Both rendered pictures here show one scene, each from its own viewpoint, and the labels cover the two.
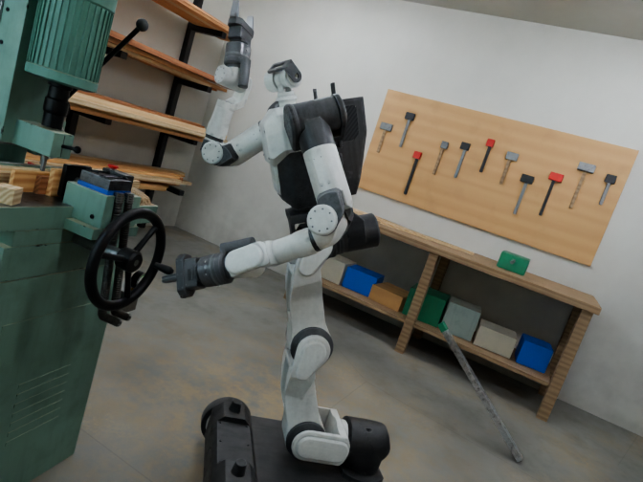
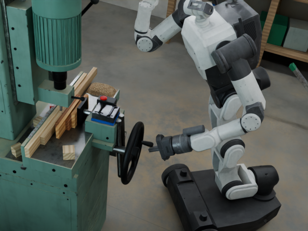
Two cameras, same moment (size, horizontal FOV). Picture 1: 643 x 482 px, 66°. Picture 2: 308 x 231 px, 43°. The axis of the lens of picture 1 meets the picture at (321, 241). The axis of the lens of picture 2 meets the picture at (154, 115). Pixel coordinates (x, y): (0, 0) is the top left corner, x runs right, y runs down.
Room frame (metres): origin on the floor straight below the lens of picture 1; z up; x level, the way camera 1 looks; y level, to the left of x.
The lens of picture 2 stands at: (-0.05, 0.53, 2.02)
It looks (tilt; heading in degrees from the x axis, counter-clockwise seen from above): 37 degrees down; 354
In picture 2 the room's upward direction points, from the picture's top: 8 degrees clockwise
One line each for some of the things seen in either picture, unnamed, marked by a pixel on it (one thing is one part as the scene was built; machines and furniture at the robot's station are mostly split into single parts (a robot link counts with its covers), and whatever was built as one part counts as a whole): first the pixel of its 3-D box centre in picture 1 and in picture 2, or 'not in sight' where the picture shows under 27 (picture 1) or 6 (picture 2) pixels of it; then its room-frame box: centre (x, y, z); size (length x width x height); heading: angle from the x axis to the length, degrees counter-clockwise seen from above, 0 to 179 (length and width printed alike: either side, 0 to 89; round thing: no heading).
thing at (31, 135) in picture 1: (43, 142); (56, 94); (1.35, 0.82, 1.03); 0.14 x 0.07 x 0.09; 75
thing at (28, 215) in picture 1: (74, 209); (86, 126); (1.34, 0.69, 0.87); 0.61 x 0.30 x 0.06; 165
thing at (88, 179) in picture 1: (110, 180); (106, 109); (1.33, 0.60, 0.99); 0.13 x 0.11 x 0.06; 165
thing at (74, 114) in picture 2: (73, 183); (80, 110); (1.37, 0.72, 0.94); 0.16 x 0.02 x 0.08; 165
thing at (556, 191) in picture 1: (480, 170); not in sight; (4.11, -1.06, 1.50); 2.00 x 0.04 x 0.90; 67
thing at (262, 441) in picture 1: (299, 452); (228, 191); (1.63, -0.16, 0.19); 0.64 x 0.52 x 0.33; 105
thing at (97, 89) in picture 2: (130, 193); (101, 88); (1.59, 0.65, 0.92); 0.14 x 0.09 x 0.04; 75
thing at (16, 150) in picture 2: not in sight; (17, 149); (1.21, 0.97, 0.82); 0.04 x 0.03 x 0.04; 137
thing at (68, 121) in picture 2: (69, 186); (77, 111); (1.37, 0.74, 0.92); 0.22 x 0.02 x 0.05; 165
